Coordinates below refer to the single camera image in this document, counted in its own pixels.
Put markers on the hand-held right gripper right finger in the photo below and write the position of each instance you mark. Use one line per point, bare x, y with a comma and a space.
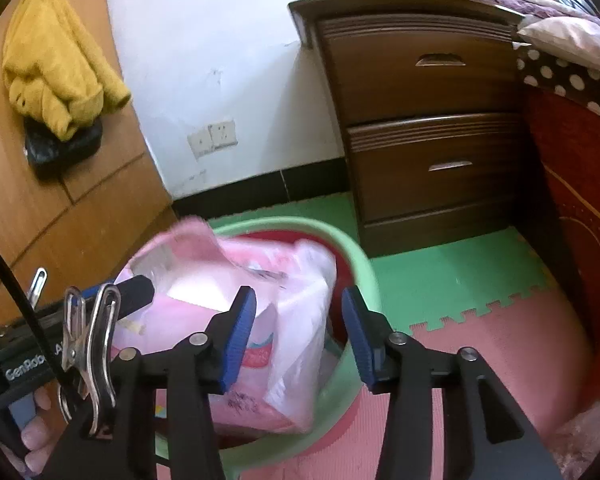
361, 340

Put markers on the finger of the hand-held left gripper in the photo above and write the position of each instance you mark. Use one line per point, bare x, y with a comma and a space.
130, 295

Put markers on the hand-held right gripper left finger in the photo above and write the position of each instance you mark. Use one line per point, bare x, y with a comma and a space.
239, 340

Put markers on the pink plastic package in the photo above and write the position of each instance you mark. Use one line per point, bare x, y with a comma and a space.
280, 320

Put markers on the red bin with green rim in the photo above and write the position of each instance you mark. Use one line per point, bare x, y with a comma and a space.
360, 270

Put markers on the person's left hand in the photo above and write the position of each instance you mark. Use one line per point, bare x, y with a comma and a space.
37, 440

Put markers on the metal clip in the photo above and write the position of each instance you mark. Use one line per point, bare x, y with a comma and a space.
37, 285
97, 350

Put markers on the light wooden cabinet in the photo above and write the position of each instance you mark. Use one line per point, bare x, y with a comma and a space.
95, 200

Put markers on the green foam mat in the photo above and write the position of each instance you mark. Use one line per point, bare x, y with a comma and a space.
455, 275

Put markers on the pink foam mat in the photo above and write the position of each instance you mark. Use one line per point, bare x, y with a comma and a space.
505, 360

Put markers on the black plastic bag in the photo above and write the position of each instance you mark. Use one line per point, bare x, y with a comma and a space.
60, 152

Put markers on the dark wooden nightstand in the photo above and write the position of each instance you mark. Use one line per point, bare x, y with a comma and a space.
430, 110

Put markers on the yellow knitted garment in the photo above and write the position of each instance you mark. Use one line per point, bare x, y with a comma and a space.
55, 60

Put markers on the person's pink fuzzy right leg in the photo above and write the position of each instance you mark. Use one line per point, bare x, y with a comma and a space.
590, 445

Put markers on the red patterned cloth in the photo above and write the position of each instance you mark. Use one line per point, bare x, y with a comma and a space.
580, 210

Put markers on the polka dot cloth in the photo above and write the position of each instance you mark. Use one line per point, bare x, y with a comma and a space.
570, 77

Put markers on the pink floral blanket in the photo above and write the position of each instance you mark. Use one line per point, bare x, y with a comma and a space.
565, 25

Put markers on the white wall socket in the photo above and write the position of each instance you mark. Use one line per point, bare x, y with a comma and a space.
200, 142
223, 134

